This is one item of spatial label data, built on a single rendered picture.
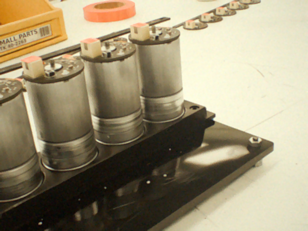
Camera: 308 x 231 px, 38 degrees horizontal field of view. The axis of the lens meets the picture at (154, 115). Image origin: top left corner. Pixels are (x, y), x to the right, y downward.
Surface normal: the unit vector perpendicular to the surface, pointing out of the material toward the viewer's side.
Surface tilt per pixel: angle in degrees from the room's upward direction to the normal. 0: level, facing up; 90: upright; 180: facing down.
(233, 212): 0
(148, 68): 90
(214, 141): 0
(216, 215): 0
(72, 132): 90
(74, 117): 90
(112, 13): 90
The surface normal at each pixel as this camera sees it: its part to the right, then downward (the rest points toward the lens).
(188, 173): -0.08, -0.89
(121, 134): 0.18, 0.42
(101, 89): -0.33, 0.44
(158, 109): -0.08, 0.45
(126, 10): 0.69, 0.27
